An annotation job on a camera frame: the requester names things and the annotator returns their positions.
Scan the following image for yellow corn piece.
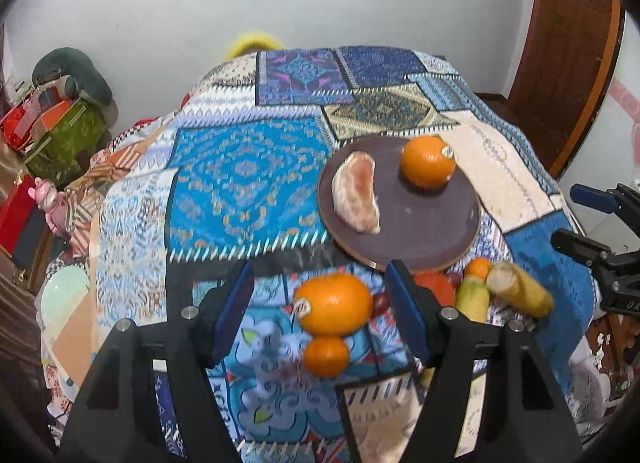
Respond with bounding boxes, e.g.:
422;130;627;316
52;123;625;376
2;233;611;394
486;261;555;319

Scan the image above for large orange with sticker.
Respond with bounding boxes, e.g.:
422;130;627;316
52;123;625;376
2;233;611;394
292;273;373;337

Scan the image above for small orange behind corn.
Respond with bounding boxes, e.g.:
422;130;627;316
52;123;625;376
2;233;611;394
464;257;492;282

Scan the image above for long yellow green corn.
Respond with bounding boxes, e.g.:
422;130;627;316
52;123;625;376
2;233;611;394
454;275;490;323

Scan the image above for red tomato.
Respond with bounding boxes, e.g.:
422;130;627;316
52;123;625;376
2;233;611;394
413;272;456;306

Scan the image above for dark purple round plate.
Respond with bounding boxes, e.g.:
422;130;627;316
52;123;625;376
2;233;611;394
318;136;480;272

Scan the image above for brown wooden door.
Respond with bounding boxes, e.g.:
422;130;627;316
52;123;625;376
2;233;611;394
508;0;624;177

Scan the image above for orange on plate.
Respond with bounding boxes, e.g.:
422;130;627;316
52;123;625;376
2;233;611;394
399;135;457;191

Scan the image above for dark red grape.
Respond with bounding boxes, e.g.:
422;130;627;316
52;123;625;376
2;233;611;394
371;292;390;317

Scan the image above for small mandarin orange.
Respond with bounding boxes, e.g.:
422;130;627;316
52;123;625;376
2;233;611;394
303;336;349;379

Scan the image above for pink toy figure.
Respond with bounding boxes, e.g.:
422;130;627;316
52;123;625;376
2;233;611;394
28;177;70;240

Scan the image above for peeled pomelo segment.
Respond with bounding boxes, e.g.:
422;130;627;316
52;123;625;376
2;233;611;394
331;151;381;235

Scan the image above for patchwork patterned bedspread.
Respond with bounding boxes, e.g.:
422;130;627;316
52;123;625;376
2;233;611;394
42;46;596;462

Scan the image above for green patterned box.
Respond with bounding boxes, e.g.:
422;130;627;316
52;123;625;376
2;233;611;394
25;99;110;187

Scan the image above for red orange boxes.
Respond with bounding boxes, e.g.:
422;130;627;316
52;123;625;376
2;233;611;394
1;86;75;151

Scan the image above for dark green plush toy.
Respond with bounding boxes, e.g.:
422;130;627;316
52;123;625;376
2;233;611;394
32;47;113;106

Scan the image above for yellow plush toy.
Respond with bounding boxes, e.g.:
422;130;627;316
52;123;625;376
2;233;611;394
224;32;284;61

